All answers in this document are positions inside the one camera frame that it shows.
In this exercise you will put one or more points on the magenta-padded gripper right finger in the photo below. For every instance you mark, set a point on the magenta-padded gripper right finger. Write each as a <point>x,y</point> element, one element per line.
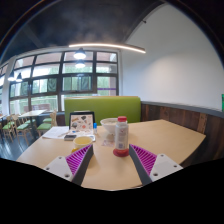
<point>163,165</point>

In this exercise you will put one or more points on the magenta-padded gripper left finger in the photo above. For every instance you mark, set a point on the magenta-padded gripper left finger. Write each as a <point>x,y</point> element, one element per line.
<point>60,166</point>

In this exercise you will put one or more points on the clear red-capped drink bottle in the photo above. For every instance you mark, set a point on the clear red-capped drink bottle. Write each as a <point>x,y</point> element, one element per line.
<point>121,135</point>

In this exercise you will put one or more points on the white paper sheets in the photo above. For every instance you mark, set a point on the white paper sheets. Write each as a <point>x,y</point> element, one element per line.
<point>55,132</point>

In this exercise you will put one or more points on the flat round red coaster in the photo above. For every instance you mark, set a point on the flat round red coaster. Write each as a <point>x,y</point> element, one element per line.
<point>121,153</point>

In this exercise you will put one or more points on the black-framed tablet with pictures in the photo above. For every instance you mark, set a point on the black-framed tablet with pictures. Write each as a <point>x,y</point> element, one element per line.
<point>82,122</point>

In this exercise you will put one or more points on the small blue-capped bottle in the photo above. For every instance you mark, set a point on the small blue-capped bottle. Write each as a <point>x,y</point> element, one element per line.
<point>95,129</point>

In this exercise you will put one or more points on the small white card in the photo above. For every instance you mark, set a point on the small white card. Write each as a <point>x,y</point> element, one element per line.
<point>107,142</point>

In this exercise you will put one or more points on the wooden chairs with green seats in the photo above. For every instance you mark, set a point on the wooden chairs with green seats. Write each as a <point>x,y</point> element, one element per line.
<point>21,126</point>

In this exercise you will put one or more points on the light wooden dining table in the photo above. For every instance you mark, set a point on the light wooden dining table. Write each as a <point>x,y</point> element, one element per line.
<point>31,112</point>

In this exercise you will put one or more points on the white bowl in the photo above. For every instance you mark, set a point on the white bowl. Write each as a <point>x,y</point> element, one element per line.
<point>108,125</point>

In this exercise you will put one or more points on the green upholstered bench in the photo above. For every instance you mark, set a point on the green upholstered bench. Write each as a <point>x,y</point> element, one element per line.
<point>103,108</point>

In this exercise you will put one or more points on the long curved light strip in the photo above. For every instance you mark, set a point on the long curved light strip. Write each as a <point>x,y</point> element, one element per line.
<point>110,45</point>

